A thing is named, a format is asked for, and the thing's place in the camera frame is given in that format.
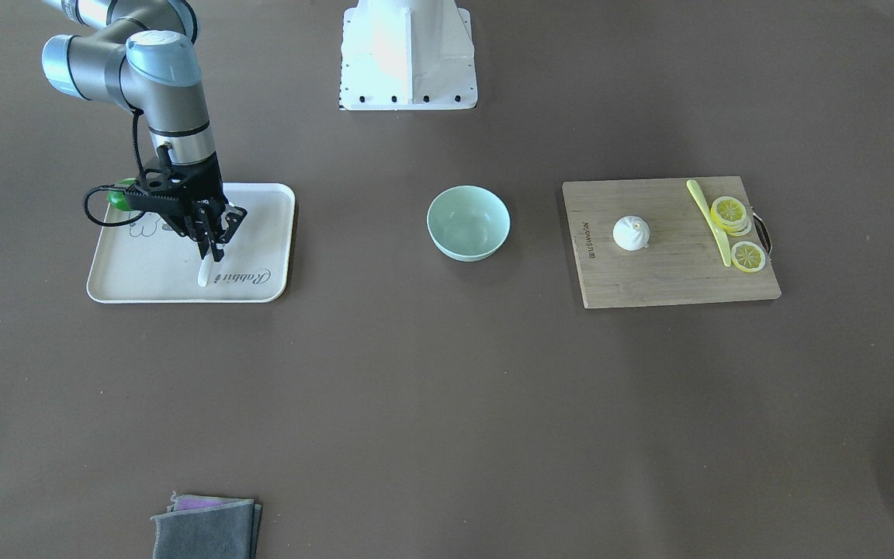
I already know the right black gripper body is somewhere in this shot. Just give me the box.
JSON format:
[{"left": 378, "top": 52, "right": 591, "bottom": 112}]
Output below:
[{"left": 156, "top": 152, "right": 238, "bottom": 241}]

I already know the white ceramic spoon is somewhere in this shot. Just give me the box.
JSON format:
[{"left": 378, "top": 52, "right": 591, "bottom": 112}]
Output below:
[{"left": 196, "top": 250, "right": 225, "bottom": 289}]

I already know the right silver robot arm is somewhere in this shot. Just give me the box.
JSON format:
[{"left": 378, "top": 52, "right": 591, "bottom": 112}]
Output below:
[{"left": 40, "top": 1, "right": 246, "bottom": 262}]

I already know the mint green bowl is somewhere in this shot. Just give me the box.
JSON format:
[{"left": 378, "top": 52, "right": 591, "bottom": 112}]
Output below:
[{"left": 426, "top": 185, "right": 511, "bottom": 262}]

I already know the cream serving tray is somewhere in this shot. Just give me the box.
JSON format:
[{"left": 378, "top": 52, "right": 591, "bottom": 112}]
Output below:
[{"left": 86, "top": 182, "right": 296, "bottom": 304}]

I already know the green toy fruit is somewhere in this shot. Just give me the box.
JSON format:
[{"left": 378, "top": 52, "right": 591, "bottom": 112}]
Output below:
[{"left": 106, "top": 178, "right": 136, "bottom": 213}]

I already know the single lemon slice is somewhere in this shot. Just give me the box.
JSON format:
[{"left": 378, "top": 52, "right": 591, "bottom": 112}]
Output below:
[{"left": 731, "top": 241, "right": 768, "bottom": 273}]

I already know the lemon slice stack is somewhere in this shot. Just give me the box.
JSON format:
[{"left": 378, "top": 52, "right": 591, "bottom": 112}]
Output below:
[{"left": 709, "top": 196, "right": 753, "bottom": 237}]

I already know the yellow plastic knife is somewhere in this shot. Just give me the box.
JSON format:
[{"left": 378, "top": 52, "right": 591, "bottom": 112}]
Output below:
[{"left": 686, "top": 179, "right": 733, "bottom": 268}]

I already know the wooden cutting board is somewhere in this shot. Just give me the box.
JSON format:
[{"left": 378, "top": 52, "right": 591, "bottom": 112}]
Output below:
[{"left": 561, "top": 178, "right": 781, "bottom": 309}]

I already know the grey folded cloth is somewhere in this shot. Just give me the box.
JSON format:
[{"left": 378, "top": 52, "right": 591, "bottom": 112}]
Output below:
[{"left": 151, "top": 493, "right": 262, "bottom": 558}]

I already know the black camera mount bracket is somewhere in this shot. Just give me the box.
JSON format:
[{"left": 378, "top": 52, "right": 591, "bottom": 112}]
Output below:
[{"left": 125, "top": 157, "right": 187, "bottom": 220}]

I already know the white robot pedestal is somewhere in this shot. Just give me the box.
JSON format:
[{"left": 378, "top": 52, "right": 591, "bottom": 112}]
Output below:
[{"left": 338, "top": 1, "right": 479, "bottom": 111}]

